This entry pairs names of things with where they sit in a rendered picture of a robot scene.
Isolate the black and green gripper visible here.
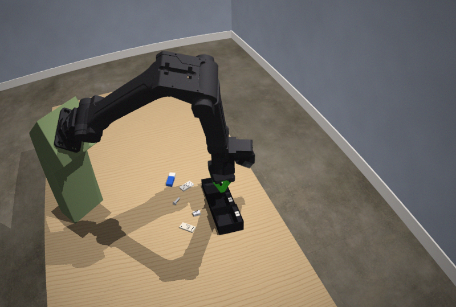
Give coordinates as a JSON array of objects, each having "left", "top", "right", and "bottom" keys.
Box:
[{"left": 208, "top": 157, "right": 235, "bottom": 193}]

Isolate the black rack of bins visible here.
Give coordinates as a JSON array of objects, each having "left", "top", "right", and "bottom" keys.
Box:
[{"left": 201, "top": 178, "right": 244, "bottom": 235}]

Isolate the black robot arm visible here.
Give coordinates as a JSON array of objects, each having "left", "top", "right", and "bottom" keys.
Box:
[{"left": 54, "top": 51, "right": 255, "bottom": 175}]

